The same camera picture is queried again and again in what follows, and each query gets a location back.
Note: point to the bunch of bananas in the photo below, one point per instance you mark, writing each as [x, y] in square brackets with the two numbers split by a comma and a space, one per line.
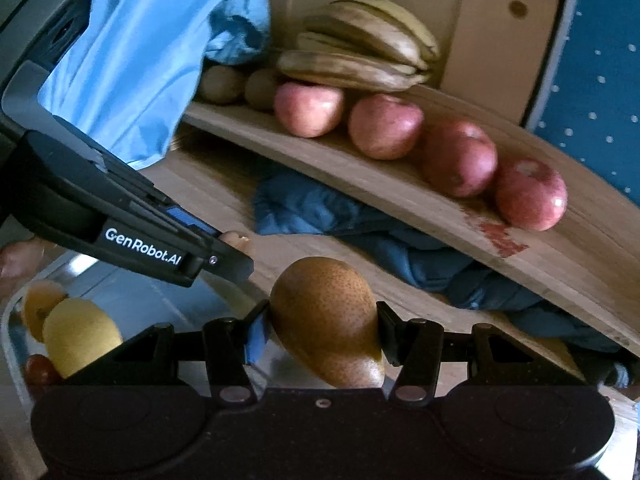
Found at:
[360, 40]

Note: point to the wooden board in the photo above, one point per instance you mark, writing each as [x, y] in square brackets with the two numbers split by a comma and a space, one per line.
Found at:
[480, 35]

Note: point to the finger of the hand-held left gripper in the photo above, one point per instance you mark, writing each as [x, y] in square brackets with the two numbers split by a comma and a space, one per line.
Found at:
[230, 265]
[187, 219]

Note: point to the person's left hand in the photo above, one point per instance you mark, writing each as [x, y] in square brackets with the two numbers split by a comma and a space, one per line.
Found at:
[20, 262]

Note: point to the metal tray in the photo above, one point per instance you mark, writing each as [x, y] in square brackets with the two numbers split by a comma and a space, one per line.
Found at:
[150, 300]

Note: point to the wooden shelf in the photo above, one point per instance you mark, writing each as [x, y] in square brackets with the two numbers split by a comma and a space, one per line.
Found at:
[575, 260]

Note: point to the light blue cloth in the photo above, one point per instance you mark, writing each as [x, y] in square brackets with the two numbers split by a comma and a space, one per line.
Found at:
[140, 60]

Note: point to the brown kiwi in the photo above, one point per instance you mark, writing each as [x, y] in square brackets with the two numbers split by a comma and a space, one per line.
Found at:
[222, 85]
[261, 89]

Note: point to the yellow brown pear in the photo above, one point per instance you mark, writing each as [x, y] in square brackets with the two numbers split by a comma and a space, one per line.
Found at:
[325, 320]

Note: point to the blue plastic bag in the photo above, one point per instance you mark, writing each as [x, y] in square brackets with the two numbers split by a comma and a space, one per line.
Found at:
[240, 25]

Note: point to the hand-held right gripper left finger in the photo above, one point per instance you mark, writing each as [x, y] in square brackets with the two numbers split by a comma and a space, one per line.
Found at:
[256, 335]

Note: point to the red apple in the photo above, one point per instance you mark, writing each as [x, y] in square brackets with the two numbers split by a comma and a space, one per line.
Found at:
[457, 159]
[386, 127]
[309, 110]
[531, 195]

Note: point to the dark blue cloth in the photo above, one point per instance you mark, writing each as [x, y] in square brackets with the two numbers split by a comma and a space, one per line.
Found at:
[400, 260]

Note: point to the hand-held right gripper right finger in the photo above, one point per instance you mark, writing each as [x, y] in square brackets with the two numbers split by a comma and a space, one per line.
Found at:
[386, 335]

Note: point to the red tomato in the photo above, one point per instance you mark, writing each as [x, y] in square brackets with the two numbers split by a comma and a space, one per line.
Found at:
[40, 370]

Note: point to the small orange yellow apple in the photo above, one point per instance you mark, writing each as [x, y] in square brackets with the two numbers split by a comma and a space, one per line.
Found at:
[37, 310]

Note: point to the blue white-dotted panel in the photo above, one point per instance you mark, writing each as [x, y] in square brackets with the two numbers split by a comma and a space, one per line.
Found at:
[600, 85]

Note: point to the yellow lemon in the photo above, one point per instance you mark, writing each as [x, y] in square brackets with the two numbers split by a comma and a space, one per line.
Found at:
[80, 335]

